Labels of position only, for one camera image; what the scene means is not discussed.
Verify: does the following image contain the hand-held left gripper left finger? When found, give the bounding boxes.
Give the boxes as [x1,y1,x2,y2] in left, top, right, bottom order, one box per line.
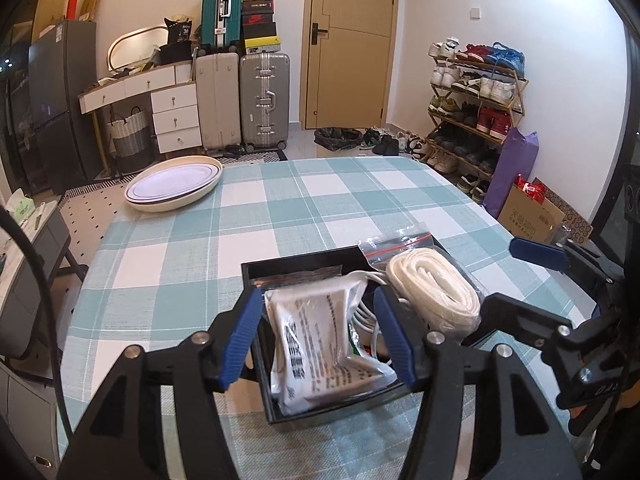
[57,287,265,480]

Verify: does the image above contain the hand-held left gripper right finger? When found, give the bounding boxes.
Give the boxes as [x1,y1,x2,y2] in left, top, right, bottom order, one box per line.
[372,287,583,480]

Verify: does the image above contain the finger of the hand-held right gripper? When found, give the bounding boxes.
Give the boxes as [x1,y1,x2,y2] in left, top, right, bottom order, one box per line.
[460,292,586,361]
[509,236,626,286]

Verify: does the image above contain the white cable bundle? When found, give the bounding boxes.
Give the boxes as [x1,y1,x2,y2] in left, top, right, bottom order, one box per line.
[345,270,396,356]

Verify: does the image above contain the clear bag of white shoelaces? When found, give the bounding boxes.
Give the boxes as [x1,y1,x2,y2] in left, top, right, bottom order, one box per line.
[357,225,488,341]

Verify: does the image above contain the white printed packet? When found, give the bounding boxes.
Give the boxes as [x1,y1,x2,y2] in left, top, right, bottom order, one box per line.
[263,280,401,417]

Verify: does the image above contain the black storage box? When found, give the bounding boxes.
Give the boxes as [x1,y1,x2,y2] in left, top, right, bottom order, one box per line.
[241,235,481,426]

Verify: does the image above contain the brown cardboard box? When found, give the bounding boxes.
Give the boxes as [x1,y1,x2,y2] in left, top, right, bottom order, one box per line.
[497,184,566,246]

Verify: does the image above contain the brown patterned flat box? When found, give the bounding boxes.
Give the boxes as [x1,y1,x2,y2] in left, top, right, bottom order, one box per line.
[532,177,594,243]

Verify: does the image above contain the red packets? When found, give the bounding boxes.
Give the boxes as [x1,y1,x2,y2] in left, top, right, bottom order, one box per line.
[515,175,550,203]

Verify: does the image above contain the purple folded bag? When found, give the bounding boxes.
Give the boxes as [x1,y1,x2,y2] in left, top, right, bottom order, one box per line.
[482,127,540,218]

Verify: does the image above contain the rows of assorted shoes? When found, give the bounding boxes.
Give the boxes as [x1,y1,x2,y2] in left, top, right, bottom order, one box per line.
[427,36,526,201]

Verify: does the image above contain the cream oval tray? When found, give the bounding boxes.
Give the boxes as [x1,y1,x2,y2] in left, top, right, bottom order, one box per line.
[127,175,223,212]
[125,156,223,201]

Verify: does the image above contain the wooden shoe rack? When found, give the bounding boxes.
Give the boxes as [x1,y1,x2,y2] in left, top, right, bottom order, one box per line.
[426,55,528,181]

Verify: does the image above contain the loose sneakers pile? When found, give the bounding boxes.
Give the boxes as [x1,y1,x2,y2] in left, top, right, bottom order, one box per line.
[360,127,431,157]

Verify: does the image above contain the black mesh basket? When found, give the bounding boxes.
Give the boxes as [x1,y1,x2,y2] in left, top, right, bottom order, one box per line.
[314,127,362,151]

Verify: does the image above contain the grey low cabinet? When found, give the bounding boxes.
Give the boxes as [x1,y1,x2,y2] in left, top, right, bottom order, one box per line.
[0,360,61,466]

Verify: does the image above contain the woven laundry basket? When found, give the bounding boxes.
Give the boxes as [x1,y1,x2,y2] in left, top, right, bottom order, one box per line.
[106,105,153,173]

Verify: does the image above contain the white dresser with drawers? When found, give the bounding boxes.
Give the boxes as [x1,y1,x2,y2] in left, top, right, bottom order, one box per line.
[78,62,203,156]

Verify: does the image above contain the beige suitcase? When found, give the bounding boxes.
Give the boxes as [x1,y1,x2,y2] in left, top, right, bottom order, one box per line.
[194,52,243,151]

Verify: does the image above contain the silver suitcase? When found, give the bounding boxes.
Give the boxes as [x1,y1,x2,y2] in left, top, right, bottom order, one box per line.
[239,52,292,151]

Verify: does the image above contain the tan wooden door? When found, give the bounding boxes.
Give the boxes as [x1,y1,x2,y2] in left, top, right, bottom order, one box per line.
[301,0,401,131]

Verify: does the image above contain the grey refrigerator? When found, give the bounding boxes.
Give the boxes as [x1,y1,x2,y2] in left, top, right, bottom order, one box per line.
[27,20,103,193]

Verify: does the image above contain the black paper bag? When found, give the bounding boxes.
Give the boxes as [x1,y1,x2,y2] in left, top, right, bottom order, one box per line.
[162,17,196,63]

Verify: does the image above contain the white oval mirror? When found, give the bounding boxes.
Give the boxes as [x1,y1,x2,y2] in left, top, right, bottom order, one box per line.
[107,25,176,76]

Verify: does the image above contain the teal suitcase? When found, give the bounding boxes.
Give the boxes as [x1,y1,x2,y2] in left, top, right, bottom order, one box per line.
[201,0,247,53]

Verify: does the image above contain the tall flat cardboard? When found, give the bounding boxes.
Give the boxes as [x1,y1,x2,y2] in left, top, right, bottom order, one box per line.
[32,0,71,41]

